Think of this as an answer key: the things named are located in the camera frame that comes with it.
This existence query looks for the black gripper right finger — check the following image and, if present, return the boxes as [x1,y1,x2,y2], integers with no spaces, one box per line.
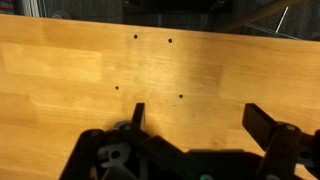
[242,103,320,180]

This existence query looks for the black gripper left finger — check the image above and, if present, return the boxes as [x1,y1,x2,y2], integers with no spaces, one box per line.
[59,102,201,180]

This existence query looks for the thin white rod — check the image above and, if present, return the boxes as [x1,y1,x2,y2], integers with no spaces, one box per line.
[275,6,290,34]

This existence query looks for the brown wooden pole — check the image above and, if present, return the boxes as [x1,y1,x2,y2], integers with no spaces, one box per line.
[219,0,299,33]

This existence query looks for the multicolour striped backdrop panel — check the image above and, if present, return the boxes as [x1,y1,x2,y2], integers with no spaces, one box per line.
[0,0,15,15]

